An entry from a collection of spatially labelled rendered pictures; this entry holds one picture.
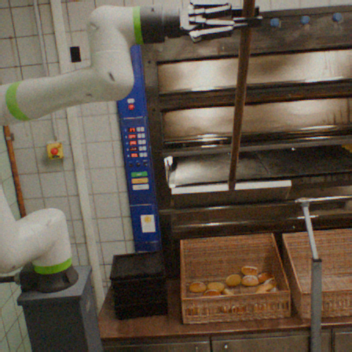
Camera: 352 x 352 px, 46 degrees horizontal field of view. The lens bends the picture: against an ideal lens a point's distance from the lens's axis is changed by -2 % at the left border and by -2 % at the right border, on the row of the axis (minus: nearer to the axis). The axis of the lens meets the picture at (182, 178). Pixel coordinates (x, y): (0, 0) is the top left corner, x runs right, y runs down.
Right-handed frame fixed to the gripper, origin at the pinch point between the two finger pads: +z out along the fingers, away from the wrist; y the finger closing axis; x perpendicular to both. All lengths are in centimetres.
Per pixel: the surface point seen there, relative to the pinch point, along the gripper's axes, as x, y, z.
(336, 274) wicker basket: -173, 29, 64
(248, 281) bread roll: -168, 31, 11
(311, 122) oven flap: -121, -44, 51
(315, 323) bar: -134, 60, 37
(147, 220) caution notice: -154, -6, -45
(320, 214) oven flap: -155, -3, 57
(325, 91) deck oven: -111, -58, 59
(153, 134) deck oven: -124, -46, -37
